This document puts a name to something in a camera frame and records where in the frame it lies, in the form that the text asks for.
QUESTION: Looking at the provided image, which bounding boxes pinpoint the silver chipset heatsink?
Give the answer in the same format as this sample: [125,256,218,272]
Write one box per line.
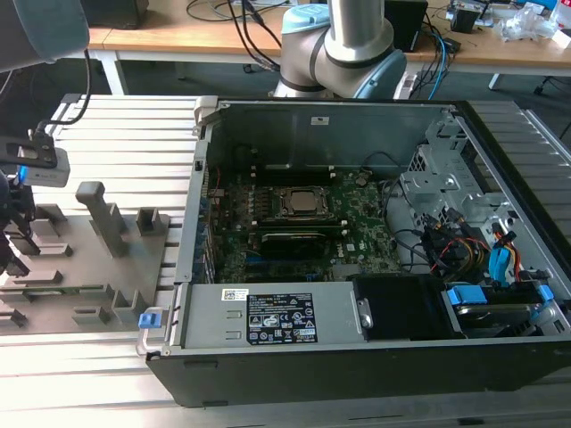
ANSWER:
[332,262,363,281]

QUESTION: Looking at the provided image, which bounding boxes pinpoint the wide black box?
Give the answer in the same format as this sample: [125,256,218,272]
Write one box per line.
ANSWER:
[82,0,151,30]

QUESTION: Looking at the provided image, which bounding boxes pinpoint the black graphics card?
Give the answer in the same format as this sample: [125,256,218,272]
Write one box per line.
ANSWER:
[258,230,329,260]

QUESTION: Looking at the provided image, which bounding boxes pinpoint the silver case handle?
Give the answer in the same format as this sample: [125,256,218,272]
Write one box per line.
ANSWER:
[135,306,175,358]

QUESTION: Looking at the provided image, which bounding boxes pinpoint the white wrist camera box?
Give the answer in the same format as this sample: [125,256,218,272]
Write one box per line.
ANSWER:
[17,146,71,188]

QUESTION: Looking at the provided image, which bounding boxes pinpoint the metal socket cover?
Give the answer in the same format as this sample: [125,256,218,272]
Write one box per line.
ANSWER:
[275,184,339,219]

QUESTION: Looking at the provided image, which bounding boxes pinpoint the green motherboard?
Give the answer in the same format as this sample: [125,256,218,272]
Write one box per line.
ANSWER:
[207,164,402,284]

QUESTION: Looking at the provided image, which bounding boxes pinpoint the wooden desk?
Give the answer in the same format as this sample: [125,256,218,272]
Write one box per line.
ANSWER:
[87,0,571,97]

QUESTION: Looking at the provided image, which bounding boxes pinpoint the black camera cable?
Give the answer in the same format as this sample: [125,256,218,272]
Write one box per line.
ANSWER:
[33,46,93,135]

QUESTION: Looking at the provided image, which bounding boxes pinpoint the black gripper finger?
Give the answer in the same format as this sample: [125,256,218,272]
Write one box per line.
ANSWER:
[9,209,42,257]
[0,234,31,277]

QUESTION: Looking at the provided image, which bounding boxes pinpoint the grey parts rack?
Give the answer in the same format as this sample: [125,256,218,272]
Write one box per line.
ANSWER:
[0,180,173,335]

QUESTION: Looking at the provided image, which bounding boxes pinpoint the hard disk in blue carrier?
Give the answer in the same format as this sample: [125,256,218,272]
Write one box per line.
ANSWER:
[441,284,559,340]

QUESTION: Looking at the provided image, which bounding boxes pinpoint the green RAM stick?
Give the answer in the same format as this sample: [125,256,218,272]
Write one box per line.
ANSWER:
[21,289,75,299]

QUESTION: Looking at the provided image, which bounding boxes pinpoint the yellow red black wires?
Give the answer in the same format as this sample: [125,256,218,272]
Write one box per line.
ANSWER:
[423,222,492,277]

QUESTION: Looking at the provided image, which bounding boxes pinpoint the black RAM slot bank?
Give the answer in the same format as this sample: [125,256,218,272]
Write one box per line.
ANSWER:
[250,163,336,186]
[252,217,350,237]

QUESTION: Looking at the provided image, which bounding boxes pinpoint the white power strip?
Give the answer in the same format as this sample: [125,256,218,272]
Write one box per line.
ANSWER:
[394,73,418,99]

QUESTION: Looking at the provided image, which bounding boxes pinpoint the silver CPU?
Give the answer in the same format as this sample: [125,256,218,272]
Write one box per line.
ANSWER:
[289,187,331,213]

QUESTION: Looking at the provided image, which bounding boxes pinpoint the silver power supply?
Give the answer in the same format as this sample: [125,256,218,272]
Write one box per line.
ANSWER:
[180,281,371,350]

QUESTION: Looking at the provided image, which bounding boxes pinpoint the black PC case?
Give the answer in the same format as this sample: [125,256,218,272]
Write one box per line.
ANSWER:
[145,96,571,407]

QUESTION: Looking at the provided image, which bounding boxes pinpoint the silver drive cage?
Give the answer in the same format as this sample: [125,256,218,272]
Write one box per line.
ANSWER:
[399,119,518,233]

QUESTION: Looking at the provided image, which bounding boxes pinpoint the blue flat wire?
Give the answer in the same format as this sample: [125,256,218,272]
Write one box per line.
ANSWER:
[488,247,521,283]

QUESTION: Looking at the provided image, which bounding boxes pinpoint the clear plastic bag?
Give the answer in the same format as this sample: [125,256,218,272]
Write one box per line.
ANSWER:
[499,2,559,44]

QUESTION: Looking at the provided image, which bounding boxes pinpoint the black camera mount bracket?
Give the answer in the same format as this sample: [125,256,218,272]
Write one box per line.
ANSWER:
[0,133,55,169]

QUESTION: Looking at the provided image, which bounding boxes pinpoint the tall black box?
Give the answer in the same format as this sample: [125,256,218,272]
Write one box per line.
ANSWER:
[384,0,429,54]

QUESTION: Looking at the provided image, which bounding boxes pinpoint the blue cable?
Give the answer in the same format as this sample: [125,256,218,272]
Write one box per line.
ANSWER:
[430,33,450,102]

